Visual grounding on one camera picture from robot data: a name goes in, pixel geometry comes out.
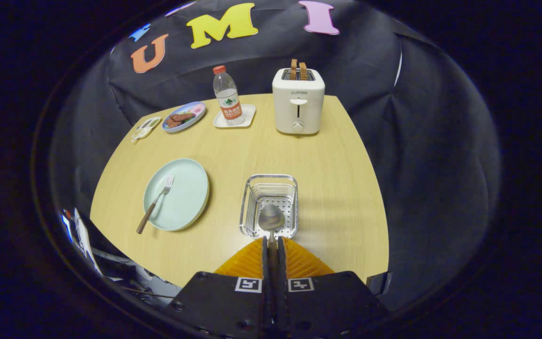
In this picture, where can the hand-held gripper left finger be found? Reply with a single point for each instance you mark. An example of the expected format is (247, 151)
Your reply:
(265, 263)

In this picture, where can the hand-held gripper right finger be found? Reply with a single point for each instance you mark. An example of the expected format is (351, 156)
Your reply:
(282, 263)

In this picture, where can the black clamp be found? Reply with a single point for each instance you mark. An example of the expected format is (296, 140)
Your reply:
(378, 283)

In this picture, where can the light green plate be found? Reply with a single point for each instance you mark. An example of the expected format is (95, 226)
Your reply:
(184, 197)

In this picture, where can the white square coaster tray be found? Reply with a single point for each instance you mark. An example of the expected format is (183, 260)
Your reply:
(248, 113)

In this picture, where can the white toaster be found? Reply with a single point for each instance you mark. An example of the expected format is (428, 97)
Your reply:
(308, 108)

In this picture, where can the colourful patterned plate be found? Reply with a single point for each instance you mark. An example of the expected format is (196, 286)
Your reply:
(198, 110)

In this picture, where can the brown meat pieces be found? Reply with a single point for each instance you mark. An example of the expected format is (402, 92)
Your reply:
(179, 119)

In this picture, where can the clear water bottle red cap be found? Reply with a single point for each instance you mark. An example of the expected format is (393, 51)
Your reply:
(227, 96)

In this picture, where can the small white patterned dish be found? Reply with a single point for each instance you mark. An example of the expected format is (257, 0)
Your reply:
(145, 129)

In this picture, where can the brown toast slice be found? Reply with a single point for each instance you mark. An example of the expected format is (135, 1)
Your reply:
(303, 71)
(294, 69)

